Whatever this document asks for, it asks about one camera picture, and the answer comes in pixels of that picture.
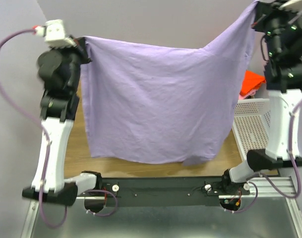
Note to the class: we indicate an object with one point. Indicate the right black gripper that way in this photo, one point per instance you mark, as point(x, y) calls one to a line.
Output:
point(265, 10)

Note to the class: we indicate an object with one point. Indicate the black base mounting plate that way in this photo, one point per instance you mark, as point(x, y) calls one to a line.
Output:
point(101, 203)

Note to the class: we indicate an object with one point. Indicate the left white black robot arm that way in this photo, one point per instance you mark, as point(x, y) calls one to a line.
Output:
point(59, 69)

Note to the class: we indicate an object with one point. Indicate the aluminium frame rail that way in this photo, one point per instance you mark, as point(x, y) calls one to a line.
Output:
point(272, 191)

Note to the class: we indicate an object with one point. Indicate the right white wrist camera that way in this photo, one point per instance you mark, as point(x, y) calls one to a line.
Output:
point(292, 5)

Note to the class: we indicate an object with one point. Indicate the pink folded t shirt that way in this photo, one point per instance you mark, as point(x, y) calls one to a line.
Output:
point(249, 94)

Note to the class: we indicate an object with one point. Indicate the orange folded t shirt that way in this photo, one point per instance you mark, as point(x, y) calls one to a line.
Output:
point(251, 81)

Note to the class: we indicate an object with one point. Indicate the purple t shirt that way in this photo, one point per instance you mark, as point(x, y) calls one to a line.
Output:
point(156, 105)

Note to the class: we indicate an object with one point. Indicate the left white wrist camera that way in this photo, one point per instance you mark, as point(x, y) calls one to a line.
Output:
point(55, 34)

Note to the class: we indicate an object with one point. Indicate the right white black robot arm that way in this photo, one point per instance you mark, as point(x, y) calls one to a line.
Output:
point(281, 46)

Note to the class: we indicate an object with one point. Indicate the white plastic laundry basket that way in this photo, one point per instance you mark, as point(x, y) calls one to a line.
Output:
point(251, 125)

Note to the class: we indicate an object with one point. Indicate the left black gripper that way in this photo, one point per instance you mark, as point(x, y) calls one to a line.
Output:
point(81, 50)

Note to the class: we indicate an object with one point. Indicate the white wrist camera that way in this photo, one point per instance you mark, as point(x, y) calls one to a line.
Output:
point(55, 34)
point(292, 5)

